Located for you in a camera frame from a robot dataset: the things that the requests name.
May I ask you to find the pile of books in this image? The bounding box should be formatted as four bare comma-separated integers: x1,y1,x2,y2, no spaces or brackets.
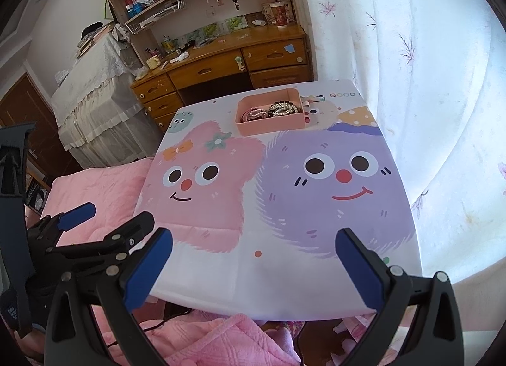
77,22,115,58

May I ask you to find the white floral curtain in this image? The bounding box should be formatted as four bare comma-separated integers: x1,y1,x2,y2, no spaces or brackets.
288,0,506,288

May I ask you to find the pink quilted blanket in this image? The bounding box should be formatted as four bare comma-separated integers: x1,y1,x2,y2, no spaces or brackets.
22,156,380,366

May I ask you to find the black bead bracelet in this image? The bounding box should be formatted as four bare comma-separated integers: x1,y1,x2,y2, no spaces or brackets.
266,103,300,119

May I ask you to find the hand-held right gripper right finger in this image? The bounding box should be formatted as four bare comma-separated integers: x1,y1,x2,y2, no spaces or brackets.
335,228,465,366

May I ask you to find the red patterned cup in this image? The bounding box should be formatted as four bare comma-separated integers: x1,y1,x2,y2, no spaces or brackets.
271,2,288,30

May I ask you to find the brown wooden door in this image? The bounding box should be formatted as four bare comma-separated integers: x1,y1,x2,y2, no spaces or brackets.
0,74,76,177

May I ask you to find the pink storage box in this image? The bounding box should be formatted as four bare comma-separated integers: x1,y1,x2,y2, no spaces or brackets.
235,88,311,137

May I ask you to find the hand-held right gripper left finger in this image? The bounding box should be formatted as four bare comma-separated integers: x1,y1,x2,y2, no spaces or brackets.
43,227,175,366

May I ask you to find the black cable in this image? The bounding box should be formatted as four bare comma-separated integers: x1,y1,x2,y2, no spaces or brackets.
107,316,176,347

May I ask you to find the white lace cover cloth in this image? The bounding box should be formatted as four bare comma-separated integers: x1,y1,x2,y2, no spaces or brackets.
49,32,163,167

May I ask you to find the white wire rack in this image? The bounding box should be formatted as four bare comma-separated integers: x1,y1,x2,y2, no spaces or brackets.
124,0,186,35

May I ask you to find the wooden desk with drawers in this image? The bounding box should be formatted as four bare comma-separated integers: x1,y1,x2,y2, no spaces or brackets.
130,24,315,133

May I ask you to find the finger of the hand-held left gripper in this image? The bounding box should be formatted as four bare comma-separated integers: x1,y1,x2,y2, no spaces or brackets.
49,211,156,272
26,202,97,250

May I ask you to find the long pearl necklace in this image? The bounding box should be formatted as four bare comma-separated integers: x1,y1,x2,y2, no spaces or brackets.
273,102,301,117

